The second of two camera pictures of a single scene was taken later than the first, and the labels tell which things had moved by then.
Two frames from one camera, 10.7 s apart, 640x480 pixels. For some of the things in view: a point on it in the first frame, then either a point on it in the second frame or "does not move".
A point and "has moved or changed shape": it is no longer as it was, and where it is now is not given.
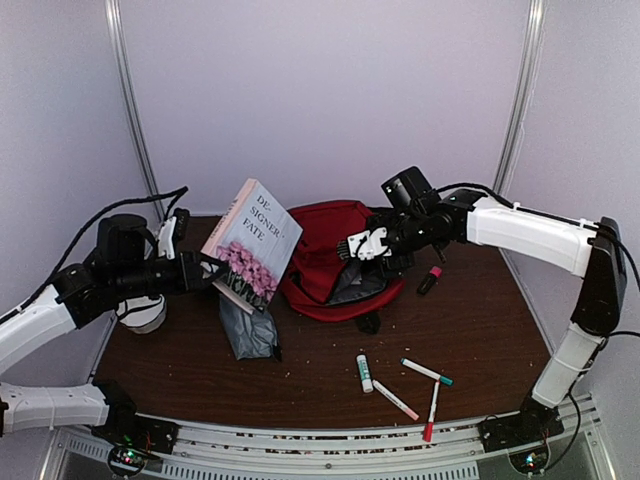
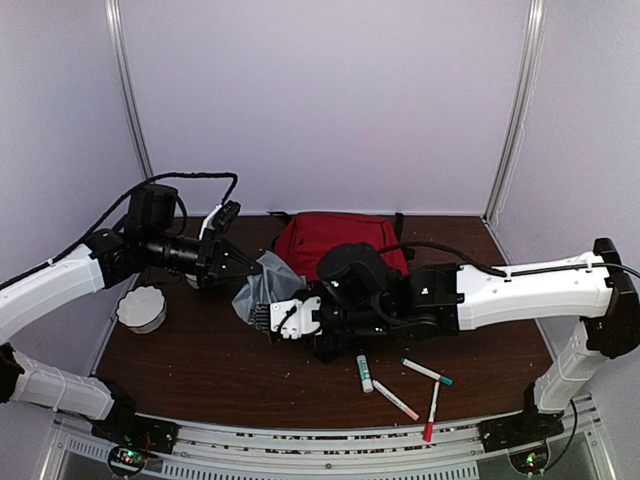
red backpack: (317, 282) has moved or changed shape
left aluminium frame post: (118, 33) does not move
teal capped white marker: (436, 376) does not move
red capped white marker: (430, 425) does not move
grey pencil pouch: (250, 335) → (274, 282)
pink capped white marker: (389, 395) does not move
